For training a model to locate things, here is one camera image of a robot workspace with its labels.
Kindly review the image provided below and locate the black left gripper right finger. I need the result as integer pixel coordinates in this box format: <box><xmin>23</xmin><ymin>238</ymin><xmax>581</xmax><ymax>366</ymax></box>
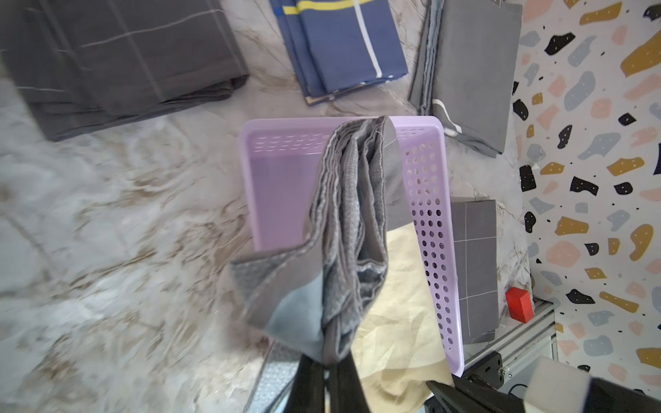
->
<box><xmin>328</xmin><ymin>353</ymin><xmax>370</xmax><ymax>413</ymax></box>

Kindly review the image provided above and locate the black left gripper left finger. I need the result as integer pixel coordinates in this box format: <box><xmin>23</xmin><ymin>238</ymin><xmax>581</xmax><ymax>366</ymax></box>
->
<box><xmin>283</xmin><ymin>354</ymin><xmax>325</xmax><ymax>413</ymax></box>

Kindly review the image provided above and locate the grey cream tan pillowcase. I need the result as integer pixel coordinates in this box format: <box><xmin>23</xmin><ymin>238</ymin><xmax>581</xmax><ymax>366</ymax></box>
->
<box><xmin>228</xmin><ymin>115</ymin><xmax>455</xmax><ymax>413</ymax></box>

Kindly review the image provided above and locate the dark grey gridded pillowcase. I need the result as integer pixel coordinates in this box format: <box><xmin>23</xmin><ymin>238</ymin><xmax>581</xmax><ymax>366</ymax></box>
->
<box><xmin>451</xmin><ymin>198</ymin><xmax>500</xmax><ymax>344</ymax></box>

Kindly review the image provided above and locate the grey Passion pillowcase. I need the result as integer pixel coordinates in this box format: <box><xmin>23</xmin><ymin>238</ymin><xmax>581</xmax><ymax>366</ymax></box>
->
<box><xmin>409</xmin><ymin>0</ymin><xmax>523</xmax><ymax>158</ymax></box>

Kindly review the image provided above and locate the blue yellow-striped pillowcase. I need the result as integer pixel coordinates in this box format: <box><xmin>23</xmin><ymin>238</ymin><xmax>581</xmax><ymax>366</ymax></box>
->
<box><xmin>270</xmin><ymin>0</ymin><xmax>408</xmax><ymax>106</ymax></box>

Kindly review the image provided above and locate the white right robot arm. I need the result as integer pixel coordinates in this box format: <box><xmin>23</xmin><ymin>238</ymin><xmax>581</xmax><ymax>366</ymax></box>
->
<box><xmin>423</xmin><ymin>352</ymin><xmax>660</xmax><ymax>412</ymax></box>

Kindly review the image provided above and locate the lilac perforated plastic basket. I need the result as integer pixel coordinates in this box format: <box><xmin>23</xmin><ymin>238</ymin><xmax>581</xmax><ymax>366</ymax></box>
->
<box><xmin>240</xmin><ymin>116</ymin><xmax>465</xmax><ymax>376</ymax></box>

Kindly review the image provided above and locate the dark grey checked folded sheet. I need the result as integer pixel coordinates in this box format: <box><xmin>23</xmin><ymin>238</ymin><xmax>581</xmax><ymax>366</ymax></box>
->
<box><xmin>1</xmin><ymin>1</ymin><xmax>249</xmax><ymax>141</ymax></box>

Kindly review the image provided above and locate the red block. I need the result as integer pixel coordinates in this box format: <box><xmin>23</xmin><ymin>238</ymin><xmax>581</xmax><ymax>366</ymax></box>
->
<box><xmin>505</xmin><ymin>287</ymin><xmax>535</xmax><ymax>324</ymax></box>

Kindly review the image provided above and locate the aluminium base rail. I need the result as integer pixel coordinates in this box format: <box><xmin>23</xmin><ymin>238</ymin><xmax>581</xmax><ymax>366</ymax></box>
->
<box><xmin>462</xmin><ymin>298</ymin><xmax>559</xmax><ymax>399</ymax></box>

